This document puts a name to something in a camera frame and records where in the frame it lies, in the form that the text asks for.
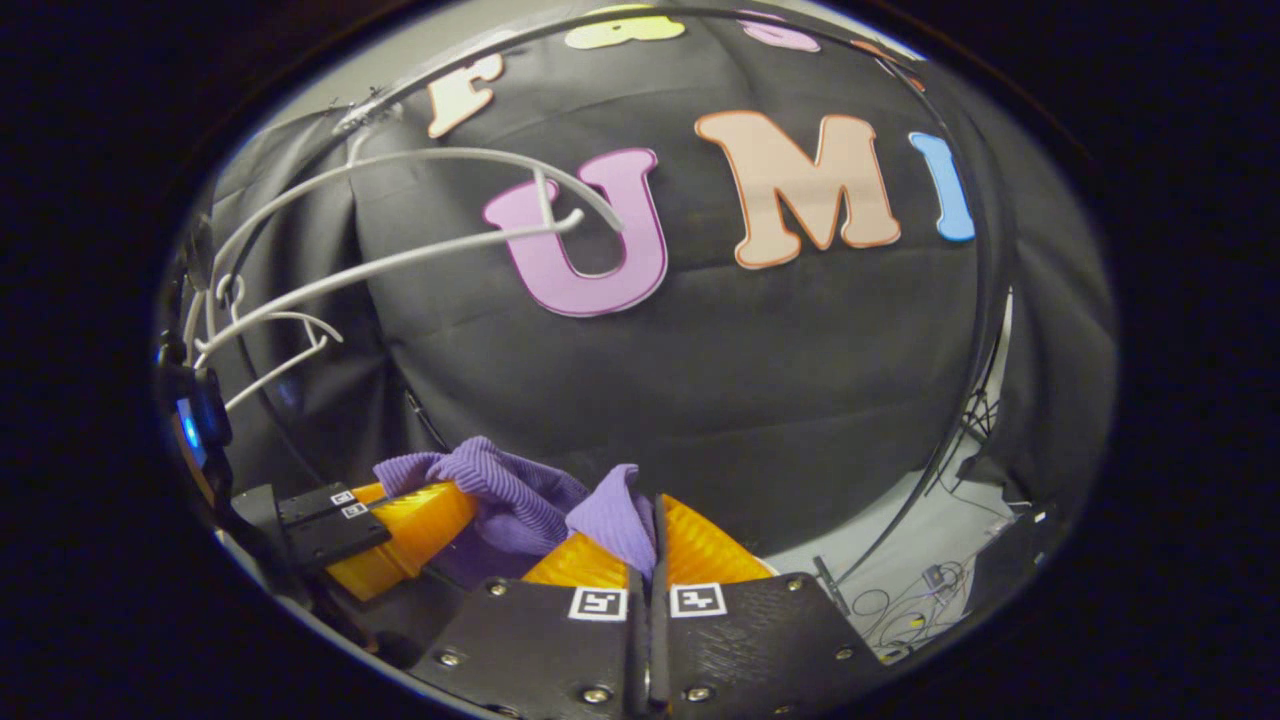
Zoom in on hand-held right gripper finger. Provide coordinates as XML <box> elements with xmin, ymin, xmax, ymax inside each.
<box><xmin>410</xmin><ymin>530</ymin><xmax>649</xmax><ymax>720</ymax></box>
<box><xmin>648</xmin><ymin>493</ymin><xmax>891</xmax><ymax>720</ymax></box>

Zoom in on purple knit garment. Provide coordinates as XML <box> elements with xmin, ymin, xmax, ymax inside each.
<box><xmin>373</xmin><ymin>436</ymin><xmax>661</xmax><ymax>591</ymax></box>

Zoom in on white plastic hanger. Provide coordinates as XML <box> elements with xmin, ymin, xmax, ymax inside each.
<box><xmin>185</xmin><ymin>272</ymin><xmax>344</xmax><ymax>413</ymax></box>
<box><xmin>193</xmin><ymin>125</ymin><xmax>627</xmax><ymax>359</ymax></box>

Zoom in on black clothes rack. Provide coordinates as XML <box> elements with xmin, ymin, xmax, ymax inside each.
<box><xmin>190</xmin><ymin>5</ymin><xmax>1013</xmax><ymax>616</ymax></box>

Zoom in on dark bulky object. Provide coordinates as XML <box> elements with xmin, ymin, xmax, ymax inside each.
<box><xmin>975</xmin><ymin>505</ymin><xmax>1066</xmax><ymax>611</ymax></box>

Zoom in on black tripod stand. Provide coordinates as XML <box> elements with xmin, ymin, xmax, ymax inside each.
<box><xmin>955</xmin><ymin>390</ymin><xmax>1006</xmax><ymax>486</ymax></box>

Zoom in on black floor cables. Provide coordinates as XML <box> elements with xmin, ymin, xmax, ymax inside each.
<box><xmin>850</xmin><ymin>555</ymin><xmax>1001</xmax><ymax>661</ymax></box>

